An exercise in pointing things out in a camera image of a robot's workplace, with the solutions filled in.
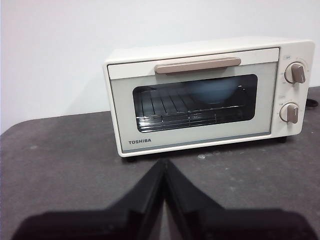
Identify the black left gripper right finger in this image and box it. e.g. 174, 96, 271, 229
163, 159, 320, 240

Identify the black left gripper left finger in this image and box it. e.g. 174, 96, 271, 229
11, 159, 166, 240

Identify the glass oven door beige handle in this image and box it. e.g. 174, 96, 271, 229
106, 47, 280, 155

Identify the blue ribbed bowl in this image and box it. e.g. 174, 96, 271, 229
186, 78, 237, 106

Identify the beige round oven knob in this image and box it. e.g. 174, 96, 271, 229
279, 101, 300, 125
284, 62, 307, 85

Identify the cream Toshiba toaster oven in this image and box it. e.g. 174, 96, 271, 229
102, 39, 315, 163

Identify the metal wire oven rack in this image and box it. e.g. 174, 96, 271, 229
134, 92, 247, 132

